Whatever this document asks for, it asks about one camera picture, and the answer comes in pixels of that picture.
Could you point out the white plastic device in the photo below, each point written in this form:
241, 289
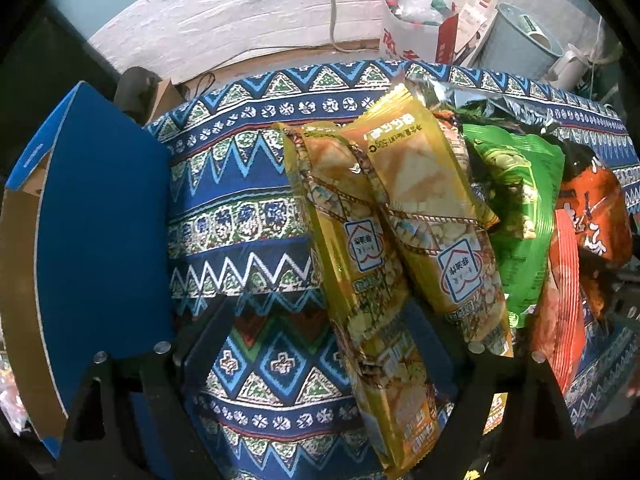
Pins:
570, 65

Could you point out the orange snack packet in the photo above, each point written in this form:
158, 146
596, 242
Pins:
595, 210

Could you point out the yellow snack packet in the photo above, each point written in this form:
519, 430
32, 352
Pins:
425, 185
350, 270

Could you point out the red striped snack packet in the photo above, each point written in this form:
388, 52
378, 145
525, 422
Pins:
565, 300

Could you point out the patterned blue blanket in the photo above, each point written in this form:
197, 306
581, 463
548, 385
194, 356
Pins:
240, 185

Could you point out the crumpled plastic waste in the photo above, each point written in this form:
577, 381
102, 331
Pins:
415, 7

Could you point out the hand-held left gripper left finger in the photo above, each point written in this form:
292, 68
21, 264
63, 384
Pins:
204, 336

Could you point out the brown cardboard box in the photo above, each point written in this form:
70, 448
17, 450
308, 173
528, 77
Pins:
162, 97

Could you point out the light blue waste bin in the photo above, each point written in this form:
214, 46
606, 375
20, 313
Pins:
510, 45

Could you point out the green snack packet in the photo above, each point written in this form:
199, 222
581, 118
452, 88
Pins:
520, 210

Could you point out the red and white carton box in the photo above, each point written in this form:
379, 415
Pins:
410, 40

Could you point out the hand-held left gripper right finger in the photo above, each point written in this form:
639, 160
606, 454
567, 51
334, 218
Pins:
429, 332

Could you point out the blue cardboard box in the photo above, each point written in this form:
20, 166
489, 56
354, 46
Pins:
100, 210

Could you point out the silver foil snack packet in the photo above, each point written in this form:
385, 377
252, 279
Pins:
440, 92

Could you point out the clear plastic tray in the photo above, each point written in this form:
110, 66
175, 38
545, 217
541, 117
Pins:
475, 10

